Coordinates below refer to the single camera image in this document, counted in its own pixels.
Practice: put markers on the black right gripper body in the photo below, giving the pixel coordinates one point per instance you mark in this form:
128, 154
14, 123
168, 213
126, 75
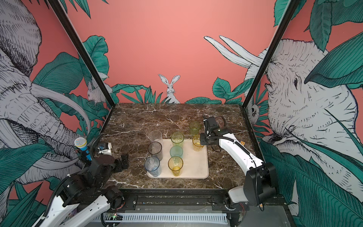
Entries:
204, 139

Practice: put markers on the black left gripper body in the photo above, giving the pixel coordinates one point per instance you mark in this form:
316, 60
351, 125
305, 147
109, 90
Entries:
119, 166

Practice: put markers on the short amber tumbler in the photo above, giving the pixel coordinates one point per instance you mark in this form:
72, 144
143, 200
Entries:
197, 143

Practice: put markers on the short green tumbler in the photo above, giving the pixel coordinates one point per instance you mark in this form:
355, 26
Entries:
194, 127

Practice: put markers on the pale blue tall tumbler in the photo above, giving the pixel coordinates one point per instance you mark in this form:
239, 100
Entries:
152, 166

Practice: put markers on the tall green tumbler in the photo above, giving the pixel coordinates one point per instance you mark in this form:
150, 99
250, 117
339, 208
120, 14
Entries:
177, 138

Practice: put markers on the smoky grey tall tumbler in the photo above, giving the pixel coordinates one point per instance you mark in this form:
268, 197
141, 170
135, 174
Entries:
155, 149

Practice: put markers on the frosted teal textured tumbler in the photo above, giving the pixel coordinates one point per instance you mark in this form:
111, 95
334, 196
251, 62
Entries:
176, 151

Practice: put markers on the clear tall plastic tumbler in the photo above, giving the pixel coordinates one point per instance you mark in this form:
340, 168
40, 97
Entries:
156, 136

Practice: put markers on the tall amber tumbler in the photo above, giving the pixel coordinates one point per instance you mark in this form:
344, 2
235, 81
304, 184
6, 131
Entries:
175, 164

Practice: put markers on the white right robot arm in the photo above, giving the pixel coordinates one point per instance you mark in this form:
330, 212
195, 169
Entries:
260, 181

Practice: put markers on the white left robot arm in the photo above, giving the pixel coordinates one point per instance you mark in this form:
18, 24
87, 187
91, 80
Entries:
75, 202

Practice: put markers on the white plastic tray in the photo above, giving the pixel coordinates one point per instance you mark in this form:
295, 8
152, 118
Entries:
195, 163

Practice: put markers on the blue toy microphone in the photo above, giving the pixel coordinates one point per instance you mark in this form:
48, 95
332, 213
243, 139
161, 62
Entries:
82, 144

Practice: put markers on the green lit circuit board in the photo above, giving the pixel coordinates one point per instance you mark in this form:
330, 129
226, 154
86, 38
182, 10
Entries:
113, 217

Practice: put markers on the white ribbed vent strip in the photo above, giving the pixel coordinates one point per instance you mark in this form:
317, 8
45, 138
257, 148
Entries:
215, 218

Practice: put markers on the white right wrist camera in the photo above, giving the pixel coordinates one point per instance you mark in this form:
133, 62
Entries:
210, 125

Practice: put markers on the black front mounting rail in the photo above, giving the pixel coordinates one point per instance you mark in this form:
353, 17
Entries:
217, 199

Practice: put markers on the black corner frame post right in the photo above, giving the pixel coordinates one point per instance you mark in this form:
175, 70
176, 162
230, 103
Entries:
289, 11

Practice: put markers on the black corner frame post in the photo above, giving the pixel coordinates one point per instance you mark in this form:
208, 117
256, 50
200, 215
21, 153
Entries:
289, 11
74, 37

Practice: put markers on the black corner frame post left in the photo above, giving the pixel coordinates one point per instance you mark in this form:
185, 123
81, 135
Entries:
74, 37

